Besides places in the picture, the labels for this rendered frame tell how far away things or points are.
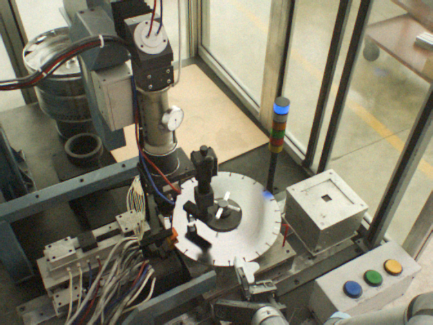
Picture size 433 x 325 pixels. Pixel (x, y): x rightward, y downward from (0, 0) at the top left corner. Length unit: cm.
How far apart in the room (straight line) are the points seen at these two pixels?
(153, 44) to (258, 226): 66
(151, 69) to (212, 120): 107
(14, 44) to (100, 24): 104
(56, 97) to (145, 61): 88
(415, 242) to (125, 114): 88
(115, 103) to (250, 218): 56
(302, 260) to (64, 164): 80
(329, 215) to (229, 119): 67
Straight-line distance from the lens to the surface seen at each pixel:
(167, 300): 116
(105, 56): 94
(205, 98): 202
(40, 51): 182
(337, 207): 147
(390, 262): 139
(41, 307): 148
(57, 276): 144
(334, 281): 132
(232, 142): 182
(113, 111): 97
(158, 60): 85
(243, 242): 128
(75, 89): 165
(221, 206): 129
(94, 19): 102
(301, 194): 147
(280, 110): 137
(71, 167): 153
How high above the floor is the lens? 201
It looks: 47 degrees down
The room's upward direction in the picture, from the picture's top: 1 degrees clockwise
